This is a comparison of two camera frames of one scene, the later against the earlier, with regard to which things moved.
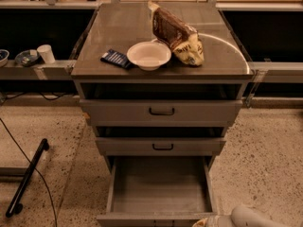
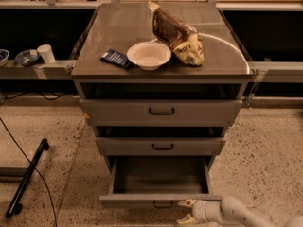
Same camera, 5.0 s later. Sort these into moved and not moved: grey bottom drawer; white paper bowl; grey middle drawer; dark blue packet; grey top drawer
Moved: grey bottom drawer
Not moved: grey top drawer; white paper bowl; grey middle drawer; dark blue packet
